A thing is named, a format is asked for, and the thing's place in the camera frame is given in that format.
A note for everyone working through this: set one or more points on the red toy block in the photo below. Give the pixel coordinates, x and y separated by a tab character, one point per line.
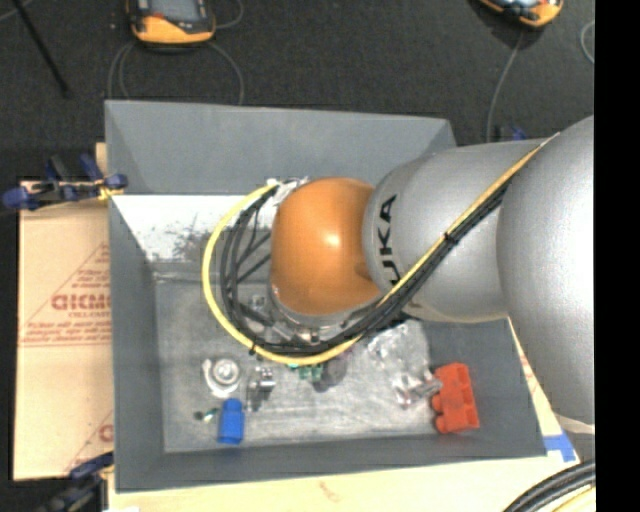
456	400

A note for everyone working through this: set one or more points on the grey metal bin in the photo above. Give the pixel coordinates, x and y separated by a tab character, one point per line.
200	150

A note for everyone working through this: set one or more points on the small green and black thing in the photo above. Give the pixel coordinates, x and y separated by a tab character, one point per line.
207	414

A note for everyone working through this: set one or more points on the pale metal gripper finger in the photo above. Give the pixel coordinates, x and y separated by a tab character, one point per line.
264	373
260	392

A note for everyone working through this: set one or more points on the blue toy block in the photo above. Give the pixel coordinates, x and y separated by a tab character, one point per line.
231	422

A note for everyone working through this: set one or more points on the crumpled clear plastic packet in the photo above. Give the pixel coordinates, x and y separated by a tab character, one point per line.
395	345

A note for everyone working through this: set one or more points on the brown cardboard board, red print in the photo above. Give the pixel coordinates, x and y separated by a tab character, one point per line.
60	350

